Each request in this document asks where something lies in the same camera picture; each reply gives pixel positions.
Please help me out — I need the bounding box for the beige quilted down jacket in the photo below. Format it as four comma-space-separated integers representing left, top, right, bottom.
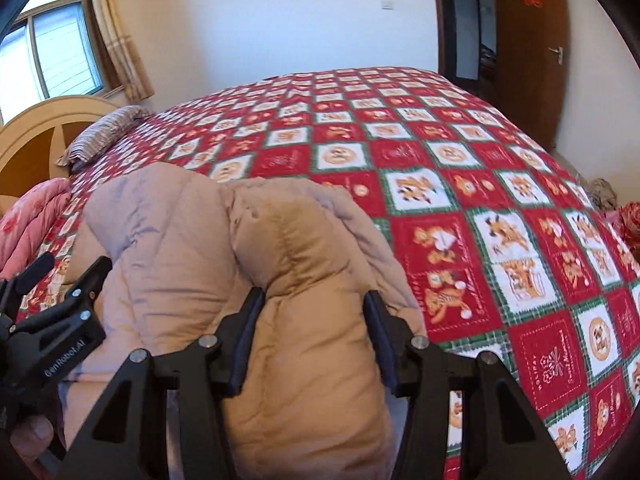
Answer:
61, 162, 425, 479

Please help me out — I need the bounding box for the person's left hand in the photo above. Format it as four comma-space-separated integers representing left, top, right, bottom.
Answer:
10, 415, 54, 466

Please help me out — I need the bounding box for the pink folded quilt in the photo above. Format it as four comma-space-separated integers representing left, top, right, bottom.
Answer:
0, 178, 72, 280

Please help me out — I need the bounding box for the red teddy bear bedspread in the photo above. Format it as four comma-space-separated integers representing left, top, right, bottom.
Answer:
23, 67, 639, 479

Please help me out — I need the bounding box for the cream wooden headboard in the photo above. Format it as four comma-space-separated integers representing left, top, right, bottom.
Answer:
0, 96, 117, 212

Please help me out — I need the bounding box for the striped pillow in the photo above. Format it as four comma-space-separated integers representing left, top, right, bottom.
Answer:
55, 105, 150, 174

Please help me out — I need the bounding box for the grey crumpled cloth on floor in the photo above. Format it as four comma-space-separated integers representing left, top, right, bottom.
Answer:
585, 178, 618, 214

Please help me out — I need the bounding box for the brown wooden door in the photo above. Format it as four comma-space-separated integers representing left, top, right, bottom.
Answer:
495, 0, 570, 150

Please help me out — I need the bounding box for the window with metal frame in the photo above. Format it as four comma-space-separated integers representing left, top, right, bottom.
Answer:
1, 0, 114, 124

